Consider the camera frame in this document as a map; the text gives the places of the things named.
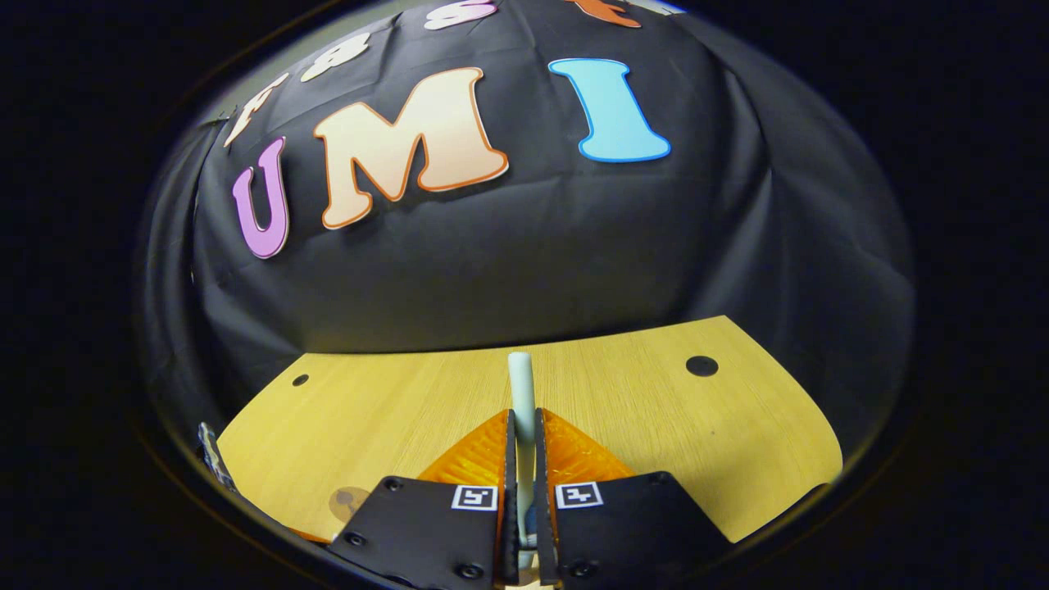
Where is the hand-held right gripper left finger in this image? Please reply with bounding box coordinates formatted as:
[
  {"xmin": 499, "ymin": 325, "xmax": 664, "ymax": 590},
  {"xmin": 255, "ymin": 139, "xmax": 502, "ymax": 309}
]
[{"xmin": 327, "ymin": 409, "xmax": 520, "ymax": 590}]

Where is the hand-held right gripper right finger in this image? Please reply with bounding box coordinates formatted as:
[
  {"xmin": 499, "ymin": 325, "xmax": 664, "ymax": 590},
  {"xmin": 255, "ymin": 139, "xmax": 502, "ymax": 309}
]
[{"xmin": 534, "ymin": 406, "xmax": 732, "ymax": 588}]

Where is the round wooden coaster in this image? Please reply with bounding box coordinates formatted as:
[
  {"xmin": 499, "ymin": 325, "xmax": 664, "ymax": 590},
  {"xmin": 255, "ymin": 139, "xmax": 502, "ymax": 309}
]
[{"xmin": 329, "ymin": 486, "xmax": 372, "ymax": 520}]

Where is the pale green toothbrush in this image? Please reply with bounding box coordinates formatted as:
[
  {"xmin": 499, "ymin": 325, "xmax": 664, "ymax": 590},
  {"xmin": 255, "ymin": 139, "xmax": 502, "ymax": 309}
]
[{"xmin": 507, "ymin": 352, "xmax": 538, "ymax": 550}]

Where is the wooden desktop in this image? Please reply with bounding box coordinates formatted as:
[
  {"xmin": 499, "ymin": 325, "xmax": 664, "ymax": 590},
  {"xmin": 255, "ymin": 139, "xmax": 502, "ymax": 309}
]
[{"xmin": 217, "ymin": 315, "xmax": 843, "ymax": 546}]

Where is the crumpled grey white cloth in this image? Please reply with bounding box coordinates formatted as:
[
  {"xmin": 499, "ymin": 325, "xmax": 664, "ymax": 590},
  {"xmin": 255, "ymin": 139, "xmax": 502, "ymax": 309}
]
[{"xmin": 197, "ymin": 421, "xmax": 236, "ymax": 492}]

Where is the black backdrop cloth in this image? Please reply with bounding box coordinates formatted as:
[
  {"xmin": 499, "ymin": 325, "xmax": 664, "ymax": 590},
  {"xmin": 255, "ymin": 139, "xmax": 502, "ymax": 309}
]
[{"xmin": 135, "ymin": 0, "xmax": 915, "ymax": 464}]

